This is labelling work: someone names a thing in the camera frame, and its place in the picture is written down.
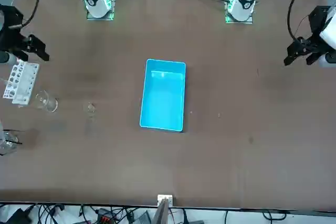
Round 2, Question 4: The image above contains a red and black device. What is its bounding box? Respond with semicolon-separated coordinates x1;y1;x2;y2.
95;208;117;224

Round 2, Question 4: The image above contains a clear glass lamp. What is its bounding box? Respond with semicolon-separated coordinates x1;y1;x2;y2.
0;140;18;156

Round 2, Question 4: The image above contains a black bag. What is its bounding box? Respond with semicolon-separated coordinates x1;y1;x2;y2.
4;207;34;224

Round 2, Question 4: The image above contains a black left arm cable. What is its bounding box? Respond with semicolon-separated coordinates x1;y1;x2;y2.
287;0;312;41

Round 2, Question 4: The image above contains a blue plastic bin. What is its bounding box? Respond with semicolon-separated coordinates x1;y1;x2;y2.
139;58;187;133

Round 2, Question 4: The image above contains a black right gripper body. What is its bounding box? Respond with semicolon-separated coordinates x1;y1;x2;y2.
0;5;29;52

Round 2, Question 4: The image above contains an aluminium camera post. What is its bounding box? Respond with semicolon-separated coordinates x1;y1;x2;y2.
153;194;174;224

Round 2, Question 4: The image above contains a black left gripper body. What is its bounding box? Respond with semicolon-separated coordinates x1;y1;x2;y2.
308;6;331;48

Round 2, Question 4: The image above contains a clear glass beaker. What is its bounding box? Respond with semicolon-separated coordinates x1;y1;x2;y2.
35;90;59;114

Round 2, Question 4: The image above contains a white test tube rack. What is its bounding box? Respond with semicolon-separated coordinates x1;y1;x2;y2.
2;60;40;105

